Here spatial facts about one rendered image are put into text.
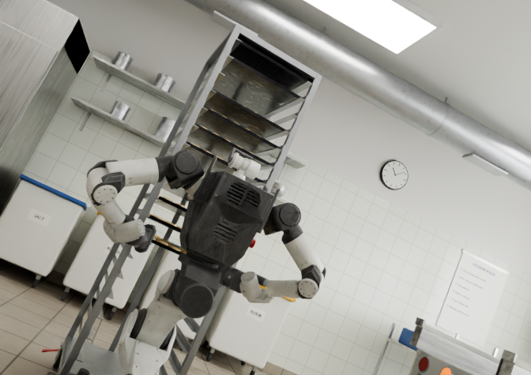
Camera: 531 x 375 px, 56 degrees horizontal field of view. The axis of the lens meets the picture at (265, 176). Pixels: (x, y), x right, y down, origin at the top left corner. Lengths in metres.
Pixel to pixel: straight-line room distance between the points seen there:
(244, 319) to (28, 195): 2.01
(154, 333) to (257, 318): 2.41
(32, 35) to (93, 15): 1.09
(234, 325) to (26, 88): 2.50
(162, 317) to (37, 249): 2.43
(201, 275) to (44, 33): 2.98
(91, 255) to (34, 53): 1.62
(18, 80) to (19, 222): 1.09
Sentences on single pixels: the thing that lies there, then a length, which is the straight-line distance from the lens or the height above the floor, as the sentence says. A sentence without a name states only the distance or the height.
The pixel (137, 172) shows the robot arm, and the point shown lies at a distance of 1.77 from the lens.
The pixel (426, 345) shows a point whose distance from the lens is 1.35.
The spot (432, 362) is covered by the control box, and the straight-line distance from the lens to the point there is 1.28.
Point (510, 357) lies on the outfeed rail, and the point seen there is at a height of 0.90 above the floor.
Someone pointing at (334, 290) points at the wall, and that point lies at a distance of 5.31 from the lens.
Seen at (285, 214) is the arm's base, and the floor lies 1.08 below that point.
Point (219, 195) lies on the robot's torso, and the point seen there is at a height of 1.02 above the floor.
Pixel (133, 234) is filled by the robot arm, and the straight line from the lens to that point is 1.94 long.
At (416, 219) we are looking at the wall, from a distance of 5.67.
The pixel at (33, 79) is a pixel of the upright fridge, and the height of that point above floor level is 1.45.
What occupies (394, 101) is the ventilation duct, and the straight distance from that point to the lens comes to 4.52.
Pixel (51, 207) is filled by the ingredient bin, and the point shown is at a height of 0.63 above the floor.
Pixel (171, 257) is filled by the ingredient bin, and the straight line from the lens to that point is 4.26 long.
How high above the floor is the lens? 0.84
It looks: 10 degrees up
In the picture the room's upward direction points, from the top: 25 degrees clockwise
